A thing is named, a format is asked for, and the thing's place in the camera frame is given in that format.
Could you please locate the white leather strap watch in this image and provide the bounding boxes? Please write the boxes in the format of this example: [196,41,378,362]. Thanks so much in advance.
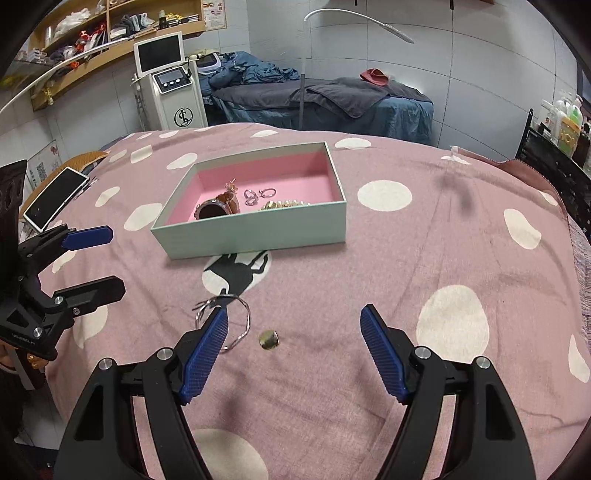
[193,180,240,220]

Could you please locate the gold square earring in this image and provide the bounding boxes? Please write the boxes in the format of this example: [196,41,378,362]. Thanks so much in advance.
[259,330,280,351]

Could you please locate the silver hoop earrings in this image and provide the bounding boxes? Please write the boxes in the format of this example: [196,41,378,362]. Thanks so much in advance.
[243,188,276,206]

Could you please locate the white pearl bracelet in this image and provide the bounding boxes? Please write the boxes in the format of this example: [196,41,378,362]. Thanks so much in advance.
[258,199,312,211]

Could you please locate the white tablet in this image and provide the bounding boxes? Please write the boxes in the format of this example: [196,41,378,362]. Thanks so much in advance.
[23,167,89,233]

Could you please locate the pink polka dot bedspread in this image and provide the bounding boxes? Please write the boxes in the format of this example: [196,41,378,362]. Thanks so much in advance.
[41,124,590,479]

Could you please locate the white beauty machine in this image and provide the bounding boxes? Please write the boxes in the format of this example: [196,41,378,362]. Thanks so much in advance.
[132,32,208,131]

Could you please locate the mint box pink interior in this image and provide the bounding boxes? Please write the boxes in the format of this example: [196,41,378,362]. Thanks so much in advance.
[151,142,346,260]

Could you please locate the black metal cart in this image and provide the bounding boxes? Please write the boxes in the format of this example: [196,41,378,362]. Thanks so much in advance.
[516,109,590,237]

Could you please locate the blue crumpled bedding pile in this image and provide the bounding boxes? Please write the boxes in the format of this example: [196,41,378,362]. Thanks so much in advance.
[199,51,301,96]

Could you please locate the massage bed dark blanket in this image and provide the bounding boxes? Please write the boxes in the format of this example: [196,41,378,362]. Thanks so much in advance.
[201,75,435,145]

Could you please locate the green lotion bottle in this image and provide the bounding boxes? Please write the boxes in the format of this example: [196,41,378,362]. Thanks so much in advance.
[558,96,583,157]

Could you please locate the red cloth on bed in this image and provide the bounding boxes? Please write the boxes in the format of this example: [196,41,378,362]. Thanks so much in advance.
[360,68,390,87]

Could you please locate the wooden wall shelf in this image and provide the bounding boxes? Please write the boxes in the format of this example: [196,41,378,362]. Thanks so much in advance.
[29,0,205,111]

